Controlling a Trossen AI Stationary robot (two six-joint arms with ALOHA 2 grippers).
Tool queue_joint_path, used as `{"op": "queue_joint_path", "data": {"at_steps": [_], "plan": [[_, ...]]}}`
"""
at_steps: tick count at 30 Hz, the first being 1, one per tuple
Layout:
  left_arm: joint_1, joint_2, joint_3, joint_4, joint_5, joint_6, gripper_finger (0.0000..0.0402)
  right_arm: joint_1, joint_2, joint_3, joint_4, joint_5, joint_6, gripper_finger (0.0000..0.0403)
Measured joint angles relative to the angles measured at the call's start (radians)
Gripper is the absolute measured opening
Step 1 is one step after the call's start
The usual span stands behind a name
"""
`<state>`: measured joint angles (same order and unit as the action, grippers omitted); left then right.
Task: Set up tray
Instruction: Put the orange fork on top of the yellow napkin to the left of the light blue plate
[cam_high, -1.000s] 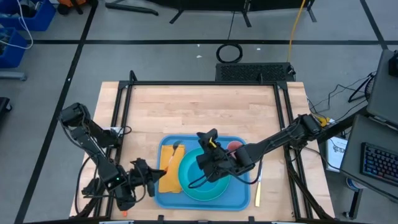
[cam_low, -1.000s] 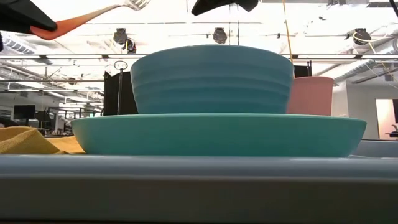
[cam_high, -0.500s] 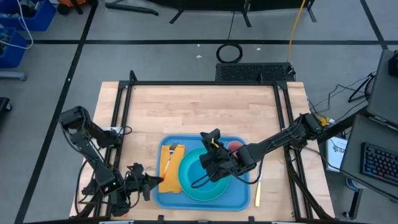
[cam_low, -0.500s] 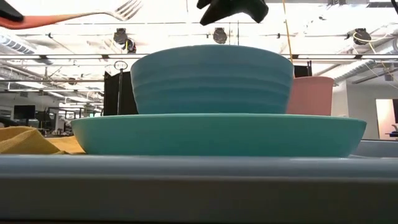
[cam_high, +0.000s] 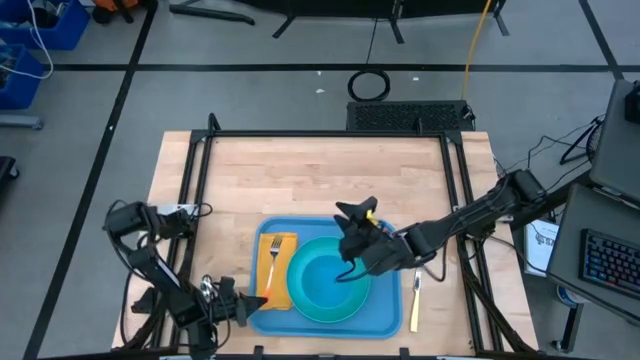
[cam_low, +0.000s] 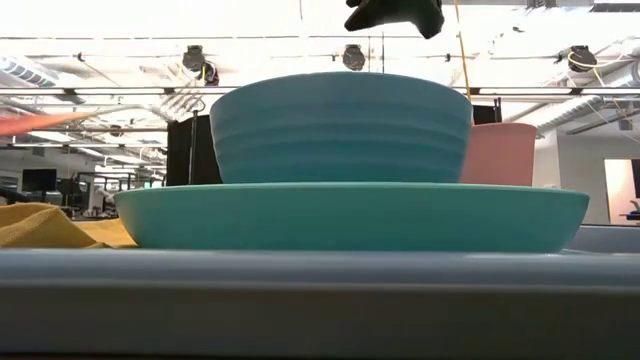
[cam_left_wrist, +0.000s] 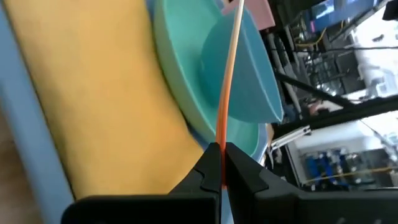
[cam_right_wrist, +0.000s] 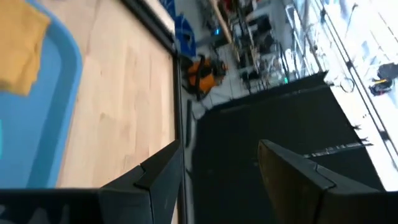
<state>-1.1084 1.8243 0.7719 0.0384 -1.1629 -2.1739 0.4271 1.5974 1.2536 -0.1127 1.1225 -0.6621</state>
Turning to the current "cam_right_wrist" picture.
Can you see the yellow cloth napkin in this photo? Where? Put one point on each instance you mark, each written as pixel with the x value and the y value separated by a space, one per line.
pixel 18 46

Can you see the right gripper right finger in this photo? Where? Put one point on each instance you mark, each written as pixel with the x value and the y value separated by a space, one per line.
pixel 295 186

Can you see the black equipment rack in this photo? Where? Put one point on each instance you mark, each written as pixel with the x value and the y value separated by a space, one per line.
pixel 258 43

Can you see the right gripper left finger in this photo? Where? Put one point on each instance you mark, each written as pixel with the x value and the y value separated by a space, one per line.
pixel 155 186

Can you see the black metal rig frame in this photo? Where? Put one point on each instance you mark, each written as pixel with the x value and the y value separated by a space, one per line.
pixel 178 93

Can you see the blue plastic serving tray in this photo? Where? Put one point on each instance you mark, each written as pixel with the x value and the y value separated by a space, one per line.
pixel 28 130

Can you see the orange and black machine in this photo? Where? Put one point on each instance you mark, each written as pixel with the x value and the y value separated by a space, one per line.
pixel 203 76

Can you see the black bar on floor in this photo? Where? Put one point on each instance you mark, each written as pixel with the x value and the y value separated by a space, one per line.
pixel 188 124

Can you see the blue storage bin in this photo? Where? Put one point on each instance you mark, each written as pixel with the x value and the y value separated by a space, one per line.
pixel 186 37
pixel 168 6

